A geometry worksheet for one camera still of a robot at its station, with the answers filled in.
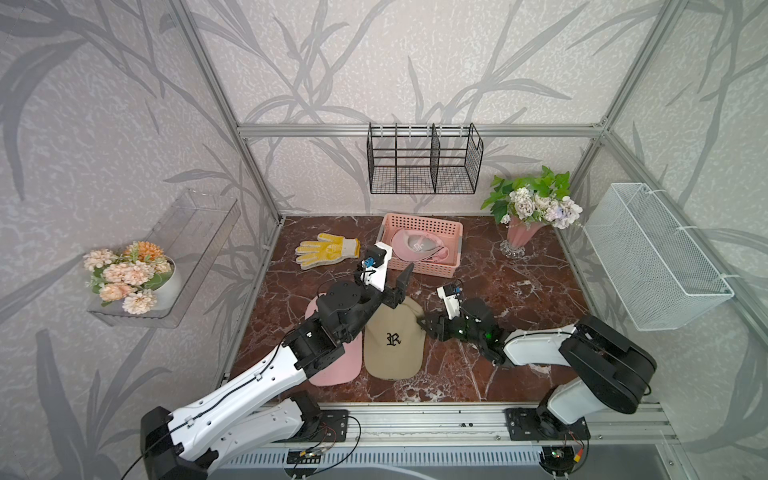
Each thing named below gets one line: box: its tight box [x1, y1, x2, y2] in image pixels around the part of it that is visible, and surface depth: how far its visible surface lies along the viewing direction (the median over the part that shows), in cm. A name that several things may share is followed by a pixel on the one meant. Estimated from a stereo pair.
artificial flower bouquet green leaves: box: [480, 165, 583, 230], surface depth 88 cm
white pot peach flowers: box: [83, 241, 178, 315], surface depth 51 cm
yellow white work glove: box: [295, 233, 361, 270], surface depth 110 cm
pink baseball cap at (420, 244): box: [391, 229, 449, 262], surface depth 107 cm
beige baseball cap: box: [363, 297, 426, 381], surface depth 85 cm
